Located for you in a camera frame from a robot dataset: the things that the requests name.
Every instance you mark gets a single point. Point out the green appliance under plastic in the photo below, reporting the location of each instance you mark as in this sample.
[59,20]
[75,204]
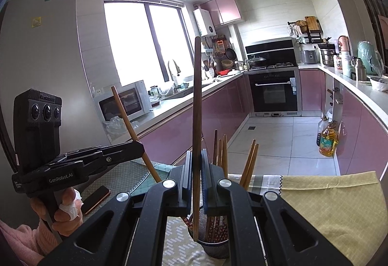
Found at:
[369,57]

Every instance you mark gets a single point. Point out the smartphone with brown case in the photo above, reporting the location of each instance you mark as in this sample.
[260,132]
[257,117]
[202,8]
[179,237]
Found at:
[96,200]

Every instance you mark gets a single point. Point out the woven wooden bowl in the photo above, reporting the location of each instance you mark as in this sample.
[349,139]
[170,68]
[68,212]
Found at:
[227,64]

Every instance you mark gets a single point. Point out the chrome sink faucet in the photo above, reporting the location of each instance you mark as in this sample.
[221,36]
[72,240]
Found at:
[173,72]

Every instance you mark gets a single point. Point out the red bowl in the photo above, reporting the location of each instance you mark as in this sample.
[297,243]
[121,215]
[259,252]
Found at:
[223,72]

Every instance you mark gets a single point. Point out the pink base cabinets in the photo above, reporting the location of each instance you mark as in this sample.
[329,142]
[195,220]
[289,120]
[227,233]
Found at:
[357,132]
[218,108]

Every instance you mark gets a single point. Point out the white microwave oven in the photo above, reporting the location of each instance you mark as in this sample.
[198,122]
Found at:
[124,102]

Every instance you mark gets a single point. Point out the yellow sticker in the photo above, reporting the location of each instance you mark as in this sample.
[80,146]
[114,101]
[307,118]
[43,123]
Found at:
[36,22]

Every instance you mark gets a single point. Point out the white finger bandage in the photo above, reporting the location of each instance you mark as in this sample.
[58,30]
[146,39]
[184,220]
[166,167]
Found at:
[69,208]

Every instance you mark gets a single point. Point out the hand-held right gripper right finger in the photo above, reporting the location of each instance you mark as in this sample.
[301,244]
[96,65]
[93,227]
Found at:
[207,187]

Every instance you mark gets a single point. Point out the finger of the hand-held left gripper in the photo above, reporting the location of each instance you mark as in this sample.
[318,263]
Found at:
[124,152]
[85,150]

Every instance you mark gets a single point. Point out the white bowl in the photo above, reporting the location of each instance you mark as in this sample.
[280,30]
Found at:
[379,84]

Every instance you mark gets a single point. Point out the black wall rack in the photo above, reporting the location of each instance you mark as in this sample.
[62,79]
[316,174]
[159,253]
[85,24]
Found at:
[306,37]

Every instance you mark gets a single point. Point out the clear plastic bag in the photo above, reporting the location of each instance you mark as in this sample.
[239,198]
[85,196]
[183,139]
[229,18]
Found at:
[116,128]

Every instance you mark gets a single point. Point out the patchwork patterned tablecloth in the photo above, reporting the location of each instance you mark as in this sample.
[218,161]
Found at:
[327,208]

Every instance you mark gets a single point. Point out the hanging black frying pan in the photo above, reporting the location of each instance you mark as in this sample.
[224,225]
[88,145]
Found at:
[231,53]

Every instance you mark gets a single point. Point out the wooden cutting board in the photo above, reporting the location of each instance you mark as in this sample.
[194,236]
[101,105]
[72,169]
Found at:
[311,23]

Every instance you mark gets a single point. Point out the person's left hand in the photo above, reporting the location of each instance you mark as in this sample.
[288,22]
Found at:
[65,217]

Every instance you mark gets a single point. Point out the black mesh utensil holder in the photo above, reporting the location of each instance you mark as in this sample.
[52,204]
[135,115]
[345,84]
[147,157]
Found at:
[212,250]

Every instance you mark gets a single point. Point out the silver rice cooker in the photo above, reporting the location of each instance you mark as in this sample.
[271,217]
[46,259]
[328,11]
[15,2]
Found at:
[310,57]

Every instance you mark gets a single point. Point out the white water heater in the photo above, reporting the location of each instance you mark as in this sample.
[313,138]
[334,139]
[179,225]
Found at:
[204,22]

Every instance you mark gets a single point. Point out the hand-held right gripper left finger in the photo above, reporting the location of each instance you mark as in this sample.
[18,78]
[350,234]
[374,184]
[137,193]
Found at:
[188,175]

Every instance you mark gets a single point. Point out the person's left forearm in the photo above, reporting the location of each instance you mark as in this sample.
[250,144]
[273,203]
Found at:
[18,244]

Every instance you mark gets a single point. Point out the black wok with lid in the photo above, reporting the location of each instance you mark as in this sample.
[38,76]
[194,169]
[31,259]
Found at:
[257,62]

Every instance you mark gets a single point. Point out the yellow cooking oil bottle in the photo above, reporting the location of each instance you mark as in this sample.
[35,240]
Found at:
[328,141]

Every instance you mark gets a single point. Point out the stainless steamer pot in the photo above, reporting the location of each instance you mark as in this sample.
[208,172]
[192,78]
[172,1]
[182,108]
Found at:
[328,55]

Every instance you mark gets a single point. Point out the dark wooden chopstick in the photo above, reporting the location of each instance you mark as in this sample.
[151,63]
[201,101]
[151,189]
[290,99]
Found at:
[197,102]
[215,147]

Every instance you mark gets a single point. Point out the pink kettle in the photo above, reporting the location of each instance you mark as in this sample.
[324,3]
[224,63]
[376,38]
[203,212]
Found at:
[344,47]

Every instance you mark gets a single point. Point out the grey refrigerator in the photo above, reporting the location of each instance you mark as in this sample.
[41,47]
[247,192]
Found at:
[45,66]

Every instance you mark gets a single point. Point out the wooden slat partition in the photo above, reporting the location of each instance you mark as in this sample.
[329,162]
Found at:
[369,17]

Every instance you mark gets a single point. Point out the built-in black oven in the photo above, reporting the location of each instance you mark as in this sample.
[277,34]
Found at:
[274,93]

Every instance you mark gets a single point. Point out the dark liquid plastic bottle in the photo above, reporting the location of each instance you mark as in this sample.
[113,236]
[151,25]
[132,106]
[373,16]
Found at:
[320,129]

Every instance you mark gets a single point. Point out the steel thermos flask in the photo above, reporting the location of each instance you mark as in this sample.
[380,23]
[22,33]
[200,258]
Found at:
[360,70]

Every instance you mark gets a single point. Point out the kitchen window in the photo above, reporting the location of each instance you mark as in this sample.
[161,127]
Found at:
[136,41]

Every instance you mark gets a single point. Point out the pink wall cabinet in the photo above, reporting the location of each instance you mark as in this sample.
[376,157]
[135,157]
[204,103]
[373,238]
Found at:
[224,10]

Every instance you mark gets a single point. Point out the black range hood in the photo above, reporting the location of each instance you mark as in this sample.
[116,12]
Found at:
[271,52]

